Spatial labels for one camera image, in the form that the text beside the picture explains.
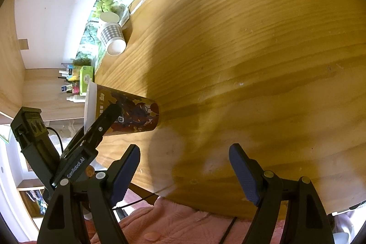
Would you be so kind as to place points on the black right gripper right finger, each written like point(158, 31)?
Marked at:
point(306, 220)

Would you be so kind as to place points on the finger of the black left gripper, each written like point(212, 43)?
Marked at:
point(102, 124)

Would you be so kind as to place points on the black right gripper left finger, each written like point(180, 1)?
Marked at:
point(64, 220)

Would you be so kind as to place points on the brown printed paper cup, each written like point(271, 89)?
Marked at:
point(138, 114)

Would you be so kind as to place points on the grey checkered paper cup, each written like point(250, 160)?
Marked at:
point(112, 38)

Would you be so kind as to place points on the white panda print cup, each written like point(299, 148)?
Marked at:
point(108, 17)

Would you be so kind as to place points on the white plastic bottle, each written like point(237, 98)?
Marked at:
point(76, 99)

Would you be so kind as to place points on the red small container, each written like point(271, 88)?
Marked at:
point(75, 87)

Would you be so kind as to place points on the green tissue box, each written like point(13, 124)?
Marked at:
point(86, 76)

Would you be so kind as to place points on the pink fleece clothing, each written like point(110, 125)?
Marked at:
point(168, 222)

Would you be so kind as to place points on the green leaf pattern poster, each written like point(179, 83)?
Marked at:
point(114, 9)

